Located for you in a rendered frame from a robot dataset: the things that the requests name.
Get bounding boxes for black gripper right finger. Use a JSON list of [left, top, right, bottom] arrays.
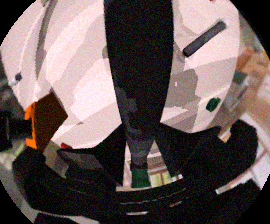
[[155, 123, 221, 179]]

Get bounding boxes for dark green cylinder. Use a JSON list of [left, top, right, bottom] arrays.
[[131, 168, 151, 188]]

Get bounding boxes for white cylinder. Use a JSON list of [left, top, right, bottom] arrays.
[[9, 72, 23, 87]]

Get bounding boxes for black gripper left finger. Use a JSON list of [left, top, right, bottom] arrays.
[[57, 124, 126, 186]]

